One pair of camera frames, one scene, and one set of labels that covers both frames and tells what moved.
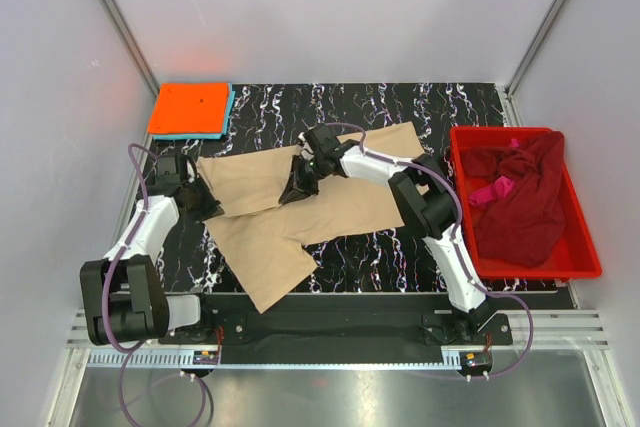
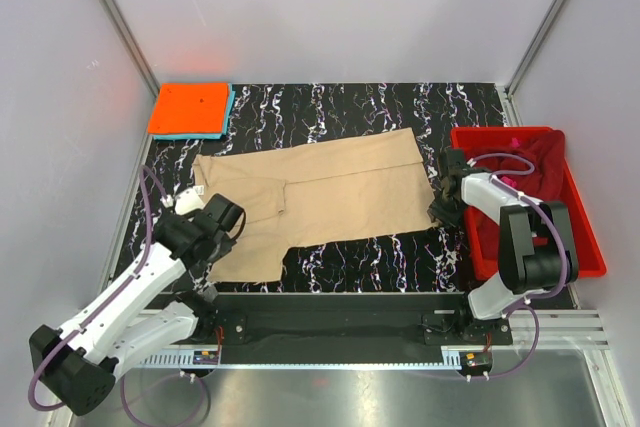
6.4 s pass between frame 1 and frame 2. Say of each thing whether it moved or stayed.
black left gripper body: moved
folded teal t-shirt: stayed
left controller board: stayed
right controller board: stayed
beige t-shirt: moved
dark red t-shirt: stayed
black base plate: stayed
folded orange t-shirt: stayed
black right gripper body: moved
